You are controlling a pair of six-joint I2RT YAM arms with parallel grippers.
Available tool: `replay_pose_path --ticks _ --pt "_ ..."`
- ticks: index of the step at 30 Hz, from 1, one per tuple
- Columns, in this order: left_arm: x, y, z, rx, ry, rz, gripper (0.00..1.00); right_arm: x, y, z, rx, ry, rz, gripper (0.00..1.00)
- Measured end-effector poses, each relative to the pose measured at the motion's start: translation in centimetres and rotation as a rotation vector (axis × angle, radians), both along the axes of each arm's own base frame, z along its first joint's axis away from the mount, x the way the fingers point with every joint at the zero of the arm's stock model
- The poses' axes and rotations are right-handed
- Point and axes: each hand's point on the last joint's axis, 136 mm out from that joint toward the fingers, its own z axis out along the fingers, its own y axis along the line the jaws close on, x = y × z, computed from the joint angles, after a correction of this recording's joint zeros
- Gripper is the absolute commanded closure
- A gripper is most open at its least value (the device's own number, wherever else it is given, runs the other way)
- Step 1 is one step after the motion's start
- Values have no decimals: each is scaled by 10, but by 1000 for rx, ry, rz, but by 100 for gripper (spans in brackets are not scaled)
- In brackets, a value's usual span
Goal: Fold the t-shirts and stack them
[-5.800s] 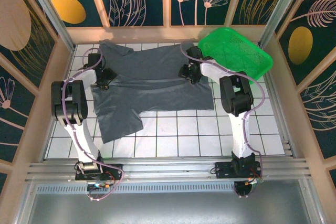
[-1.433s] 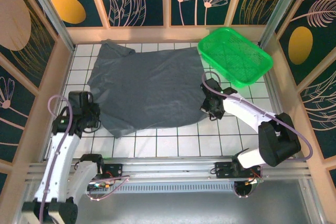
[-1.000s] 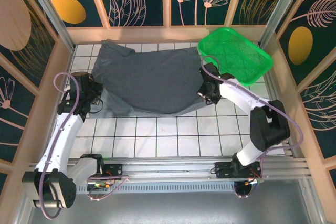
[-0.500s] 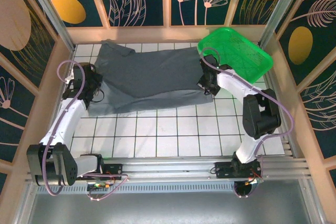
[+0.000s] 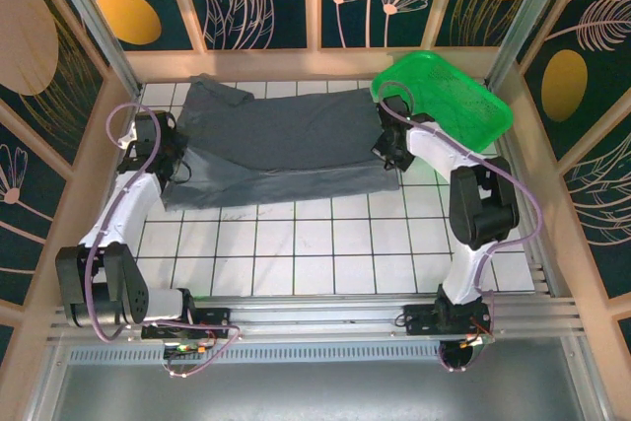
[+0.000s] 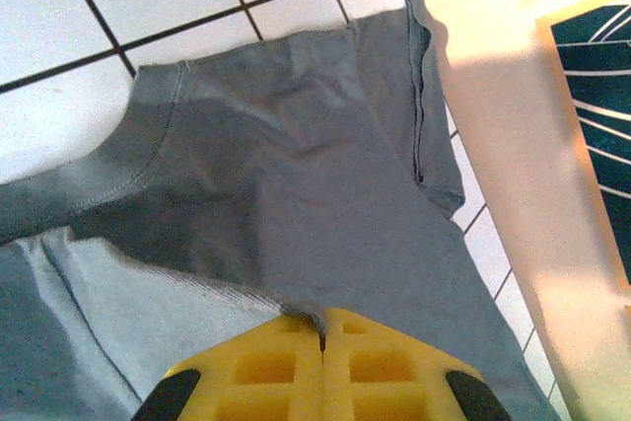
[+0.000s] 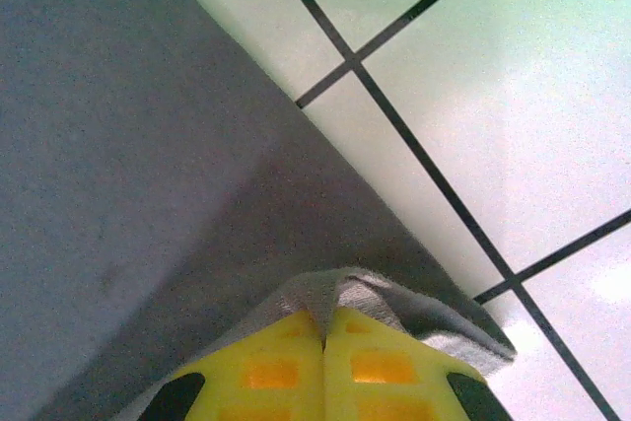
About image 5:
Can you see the dark panel feather yellow oval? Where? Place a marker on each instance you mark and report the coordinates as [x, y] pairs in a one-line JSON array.
[[591, 71]]

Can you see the dark panel with leaf drawing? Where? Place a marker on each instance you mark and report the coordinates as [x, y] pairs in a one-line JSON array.
[[236, 7]]

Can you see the dark panel with pink leaf lines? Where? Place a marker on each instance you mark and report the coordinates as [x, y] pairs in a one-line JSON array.
[[606, 204]]

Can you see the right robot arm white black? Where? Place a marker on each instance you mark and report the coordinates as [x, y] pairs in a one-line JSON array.
[[434, 145]]

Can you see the grey t-shirt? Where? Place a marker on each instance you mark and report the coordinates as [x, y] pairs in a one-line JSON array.
[[296, 145]]

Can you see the green plastic mesh basket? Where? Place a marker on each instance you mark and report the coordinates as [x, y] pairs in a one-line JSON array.
[[453, 95]]

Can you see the dark panel with single flower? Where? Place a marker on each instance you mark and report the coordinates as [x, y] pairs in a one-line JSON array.
[[24, 224]]

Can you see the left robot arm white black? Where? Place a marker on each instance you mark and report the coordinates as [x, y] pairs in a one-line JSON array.
[[123, 204]]

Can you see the aluminium corner post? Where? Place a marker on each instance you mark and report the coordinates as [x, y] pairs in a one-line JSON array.
[[93, 21], [532, 12]]

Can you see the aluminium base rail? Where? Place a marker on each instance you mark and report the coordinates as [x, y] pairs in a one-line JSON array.
[[320, 312]]

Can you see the dark panel with orange oval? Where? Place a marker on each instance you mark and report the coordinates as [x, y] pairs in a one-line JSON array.
[[128, 17]]

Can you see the grey metal sheet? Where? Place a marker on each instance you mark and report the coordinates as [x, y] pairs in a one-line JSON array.
[[320, 396]]

